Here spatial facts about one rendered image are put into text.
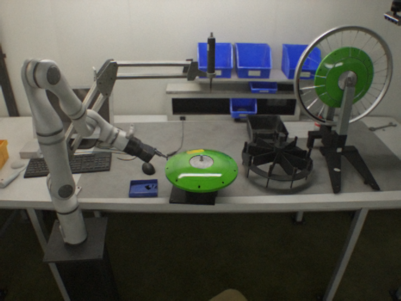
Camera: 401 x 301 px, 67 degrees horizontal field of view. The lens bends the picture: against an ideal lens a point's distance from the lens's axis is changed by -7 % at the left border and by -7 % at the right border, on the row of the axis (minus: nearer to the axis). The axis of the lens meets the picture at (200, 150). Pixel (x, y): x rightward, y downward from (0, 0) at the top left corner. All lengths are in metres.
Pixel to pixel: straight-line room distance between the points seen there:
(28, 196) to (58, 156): 0.54
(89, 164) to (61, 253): 0.53
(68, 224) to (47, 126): 0.42
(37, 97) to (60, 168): 0.25
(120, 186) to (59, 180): 0.44
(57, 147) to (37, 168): 0.67
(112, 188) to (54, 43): 1.12
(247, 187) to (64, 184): 0.80
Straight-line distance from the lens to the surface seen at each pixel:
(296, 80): 1.61
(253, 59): 2.13
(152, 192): 1.47
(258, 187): 1.54
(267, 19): 2.11
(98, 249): 1.38
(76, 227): 1.36
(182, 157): 1.41
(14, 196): 1.70
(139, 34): 2.12
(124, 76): 1.38
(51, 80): 1.05
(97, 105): 1.40
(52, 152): 1.15
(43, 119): 1.11
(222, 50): 2.09
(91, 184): 1.62
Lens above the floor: 1.84
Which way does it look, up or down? 31 degrees down
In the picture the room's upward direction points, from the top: straight up
